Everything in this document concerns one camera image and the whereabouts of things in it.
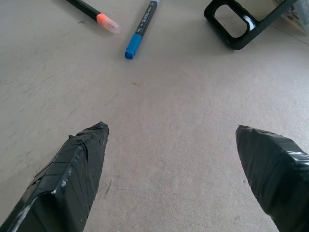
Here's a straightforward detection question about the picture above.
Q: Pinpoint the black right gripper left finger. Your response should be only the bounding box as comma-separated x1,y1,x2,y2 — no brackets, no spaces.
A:
0,121,110,232

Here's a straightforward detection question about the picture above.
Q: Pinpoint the black plastic holder frame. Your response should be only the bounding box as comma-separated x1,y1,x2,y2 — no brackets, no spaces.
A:
203,0,299,51

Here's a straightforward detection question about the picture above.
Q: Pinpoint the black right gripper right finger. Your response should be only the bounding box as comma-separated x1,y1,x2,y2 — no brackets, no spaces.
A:
235,124,309,232

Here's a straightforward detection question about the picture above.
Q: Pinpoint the grey patterned object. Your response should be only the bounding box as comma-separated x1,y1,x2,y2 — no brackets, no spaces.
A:
272,0,309,37

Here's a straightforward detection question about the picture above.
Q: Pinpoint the orange-capped black marker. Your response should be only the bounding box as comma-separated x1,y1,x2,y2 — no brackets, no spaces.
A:
66,0,121,35

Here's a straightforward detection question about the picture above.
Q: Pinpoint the black marker with blue cap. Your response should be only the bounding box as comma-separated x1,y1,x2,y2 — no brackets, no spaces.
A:
124,0,161,60

